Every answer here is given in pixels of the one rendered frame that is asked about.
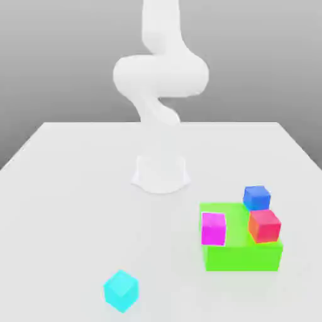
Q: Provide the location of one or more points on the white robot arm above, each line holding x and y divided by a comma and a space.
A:
161, 75

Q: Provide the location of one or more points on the small magenta cube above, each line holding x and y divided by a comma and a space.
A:
213, 229

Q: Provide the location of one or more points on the small blue cube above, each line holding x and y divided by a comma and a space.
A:
256, 197

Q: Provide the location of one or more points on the small red cube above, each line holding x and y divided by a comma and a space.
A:
265, 226

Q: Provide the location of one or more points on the small cyan cube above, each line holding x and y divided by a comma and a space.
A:
121, 290

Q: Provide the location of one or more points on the large green box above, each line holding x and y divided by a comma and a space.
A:
241, 256

